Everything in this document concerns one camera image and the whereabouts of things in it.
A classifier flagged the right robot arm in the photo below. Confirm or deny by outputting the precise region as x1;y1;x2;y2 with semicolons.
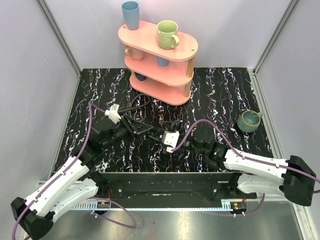
155;119;318;207

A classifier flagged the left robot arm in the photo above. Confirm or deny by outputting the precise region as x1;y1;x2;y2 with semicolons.
10;114;153;240

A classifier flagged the black marble mat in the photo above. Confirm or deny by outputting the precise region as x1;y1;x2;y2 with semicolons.
53;67;273;173

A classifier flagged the teal ceramic cup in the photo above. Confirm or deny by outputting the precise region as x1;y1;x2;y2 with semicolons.
237;110;263;133

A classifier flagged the dark blue cup lower shelf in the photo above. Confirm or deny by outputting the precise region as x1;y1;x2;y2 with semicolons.
135;72;147;82

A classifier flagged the pink three-tier shelf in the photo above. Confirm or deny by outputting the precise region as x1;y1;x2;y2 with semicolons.
118;20;199;106

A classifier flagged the blue cup middle shelf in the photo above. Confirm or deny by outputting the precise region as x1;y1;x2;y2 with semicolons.
156;56;169;67

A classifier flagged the pink mug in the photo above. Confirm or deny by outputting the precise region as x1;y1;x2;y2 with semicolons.
125;46;145;61

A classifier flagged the green mug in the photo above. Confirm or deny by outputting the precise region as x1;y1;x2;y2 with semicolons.
156;20;180;50

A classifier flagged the blue plastic tumbler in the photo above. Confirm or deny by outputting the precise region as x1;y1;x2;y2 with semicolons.
121;1;140;31

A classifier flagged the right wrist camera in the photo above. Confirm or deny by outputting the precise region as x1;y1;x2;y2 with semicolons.
161;130;180;154

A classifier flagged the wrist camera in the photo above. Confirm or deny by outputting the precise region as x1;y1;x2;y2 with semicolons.
161;130;180;154
104;103;121;124

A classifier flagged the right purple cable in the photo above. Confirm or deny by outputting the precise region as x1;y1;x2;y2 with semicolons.
171;119;320;193

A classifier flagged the purple cable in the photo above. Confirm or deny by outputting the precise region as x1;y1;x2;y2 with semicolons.
11;101;111;240
171;119;320;193

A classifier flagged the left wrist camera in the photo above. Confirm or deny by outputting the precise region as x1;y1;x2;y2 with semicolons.
104;103;121;124

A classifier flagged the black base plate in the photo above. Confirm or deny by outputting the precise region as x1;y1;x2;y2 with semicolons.
85;172;257;209

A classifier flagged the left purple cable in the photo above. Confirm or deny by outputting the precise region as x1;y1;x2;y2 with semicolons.
11;101;111;240

